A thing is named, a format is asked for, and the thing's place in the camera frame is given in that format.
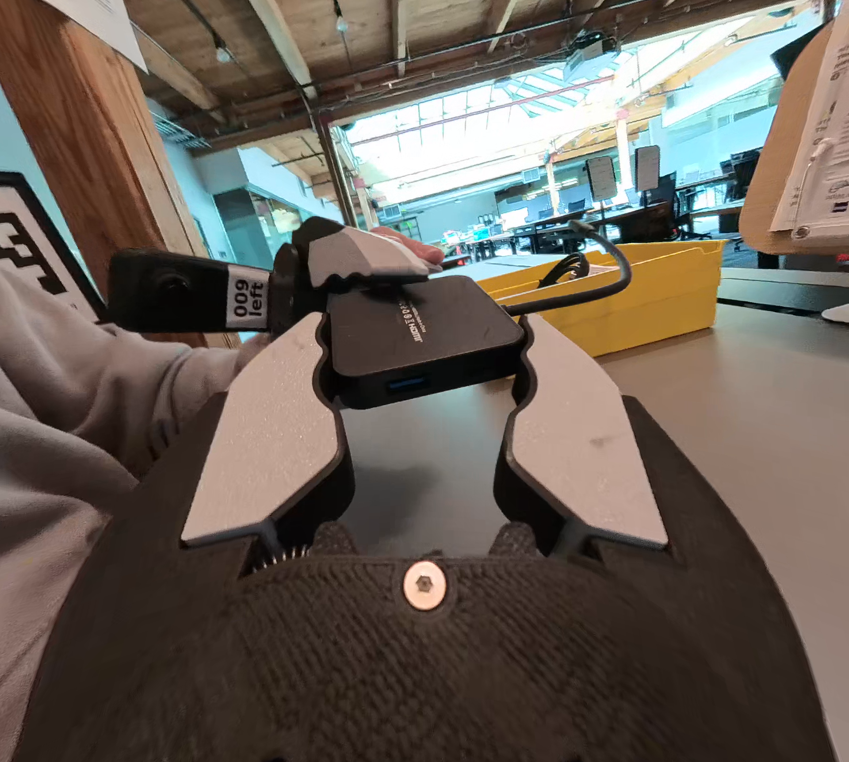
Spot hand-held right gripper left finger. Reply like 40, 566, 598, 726
180, 312, 356, 567

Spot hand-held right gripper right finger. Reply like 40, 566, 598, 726
494, 313, 669, 560

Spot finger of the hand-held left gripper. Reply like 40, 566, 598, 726
292, 217, 432, 295

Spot black usb hub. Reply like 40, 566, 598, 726
325, 274, 528, 411

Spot black hub cable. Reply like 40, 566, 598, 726
501, 219, 632, 318

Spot person's left forearm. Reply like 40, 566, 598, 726
0, 268, 273, 762

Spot person's left hand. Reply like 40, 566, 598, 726
368, 225, 445, 265

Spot large marker tag board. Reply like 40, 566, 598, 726
0, 172, 110, 325

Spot large yellow plastic bin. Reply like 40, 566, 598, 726
474, 238, 728, 358

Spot ceiling projector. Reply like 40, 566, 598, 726
564, 31, 621, 68

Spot wooden clipboard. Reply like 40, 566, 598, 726
738, 22, 849, 255

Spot clipped paper sheets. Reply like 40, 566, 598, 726
769, 12, 849, 249

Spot coiled black cable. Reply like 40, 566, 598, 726
537, 253, 591, 289

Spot wooden post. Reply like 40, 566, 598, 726
0, 0, 214, 352

